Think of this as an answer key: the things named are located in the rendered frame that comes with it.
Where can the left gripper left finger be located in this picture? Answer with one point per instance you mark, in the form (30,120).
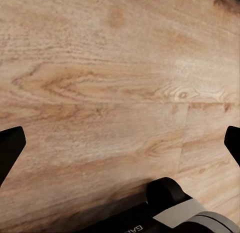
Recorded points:
(12,143)

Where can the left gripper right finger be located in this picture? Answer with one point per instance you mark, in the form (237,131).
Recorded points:
(232,142)

